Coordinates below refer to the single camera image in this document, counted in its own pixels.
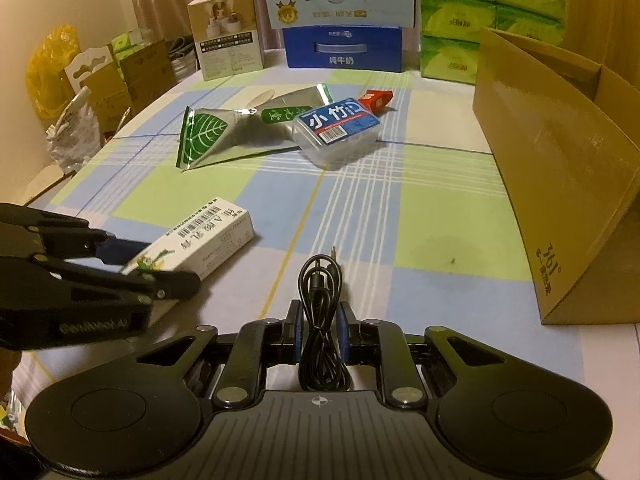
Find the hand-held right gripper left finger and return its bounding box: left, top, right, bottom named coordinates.
left=134, top=300, right=302, bottom=410

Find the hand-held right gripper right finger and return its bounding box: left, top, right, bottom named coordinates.
left=337, top=301, right=507, bottom=410

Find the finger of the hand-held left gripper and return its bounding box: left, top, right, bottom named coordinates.
left=0, top=203, right=152, bottom=267
left=30, top=254, right=203, bottom=312

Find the slim white medicine box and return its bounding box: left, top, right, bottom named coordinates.
left=121, top=196, right=256, bottom=287

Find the black cable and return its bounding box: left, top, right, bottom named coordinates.
left=297, top=245, right=351, bottom=393

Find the red candy packet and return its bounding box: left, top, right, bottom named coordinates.
left=359, top=89, right=394, bottom=114

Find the large cardboard box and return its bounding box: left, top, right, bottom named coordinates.
left=472, top=26, right=640, bottom=326

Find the checkered tablecloth desktop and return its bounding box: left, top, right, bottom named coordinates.
left=10, top=49, right=640, bottom=411

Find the white printed plastic bag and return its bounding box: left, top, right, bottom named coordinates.
left=47, top=86, right=104, bottom=174

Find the brown cardboard carton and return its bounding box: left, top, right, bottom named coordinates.
left=80, top=67, right=132, bottom=122
left=122, top=40, right=176, bottom=107

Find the yellow plastic bag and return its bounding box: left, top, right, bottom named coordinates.
left=26, top=25, right=81, bottom=121

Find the white carved chair back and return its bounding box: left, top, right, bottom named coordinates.
left=62, top=42, right=119, bottom=96

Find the white plastic bucket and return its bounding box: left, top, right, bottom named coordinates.
left=167, top=35, right=199, bottom=79

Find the small green tissue pack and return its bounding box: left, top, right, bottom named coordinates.
left=111, top=30, right=156, bottom=57

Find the clear box with blue label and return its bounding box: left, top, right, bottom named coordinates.
left=292, top=100, right=382, bottom=168

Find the white humidifier product box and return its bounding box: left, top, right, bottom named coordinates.
left=187, top=0, right=266, bottom=82

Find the silver pouch with green label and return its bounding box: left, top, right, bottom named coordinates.
left=232, top=82, right=334, bottom=133

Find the dark blue milk carton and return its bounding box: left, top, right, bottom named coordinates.
left=282, top=25, right=404, bottom=74

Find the stack of green tissue packs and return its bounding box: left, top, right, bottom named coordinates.
left=417, top=0, right=568, bottom=86

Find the wooden door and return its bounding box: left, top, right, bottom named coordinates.
left=515, top=0, right=638, bottom=81

